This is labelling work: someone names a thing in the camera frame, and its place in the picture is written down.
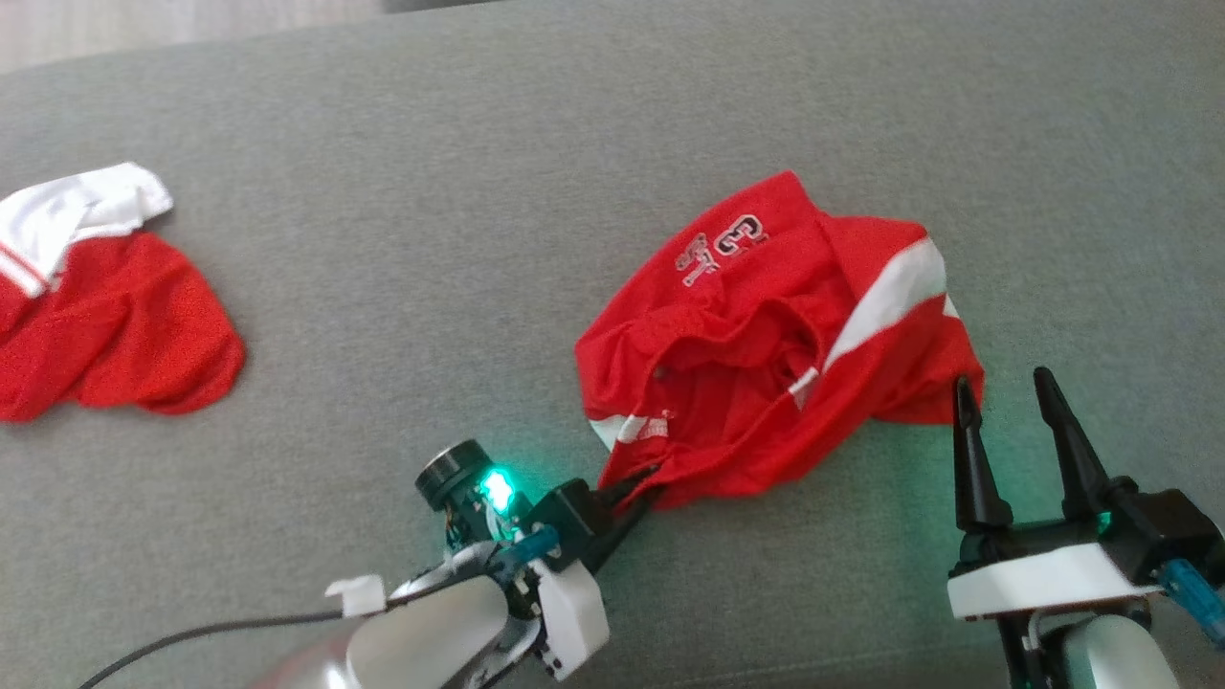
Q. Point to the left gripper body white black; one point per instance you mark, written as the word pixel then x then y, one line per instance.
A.
pixel 574 612

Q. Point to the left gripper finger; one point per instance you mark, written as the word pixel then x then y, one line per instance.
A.
pixel 627 486
pixel 622 526

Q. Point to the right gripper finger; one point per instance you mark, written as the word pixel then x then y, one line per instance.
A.
pixel 976 478
pixel 1077 469

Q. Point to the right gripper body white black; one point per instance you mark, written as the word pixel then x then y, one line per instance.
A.
pixel 1043 579

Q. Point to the red Bulls 23 jersey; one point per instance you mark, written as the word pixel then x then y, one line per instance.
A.
pixel 727 383

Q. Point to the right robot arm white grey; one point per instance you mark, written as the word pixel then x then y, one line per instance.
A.
pixel 1110 660

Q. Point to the red white garment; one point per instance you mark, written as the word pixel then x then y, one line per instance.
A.
pixel 124 325

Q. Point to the blue left gripper connector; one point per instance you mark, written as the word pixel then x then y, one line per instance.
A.
pixel 534 545

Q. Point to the blue gripper connector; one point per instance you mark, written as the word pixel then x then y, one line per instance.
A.
pixel 1191 588
pixel 534 545

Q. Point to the blue right gripper connector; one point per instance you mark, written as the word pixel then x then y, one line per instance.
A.
pixel 1191 588

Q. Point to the grey sofa seat cushion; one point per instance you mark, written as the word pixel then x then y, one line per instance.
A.
pixel 431 239

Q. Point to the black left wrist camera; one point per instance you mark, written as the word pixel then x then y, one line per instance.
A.
pixel 450 474

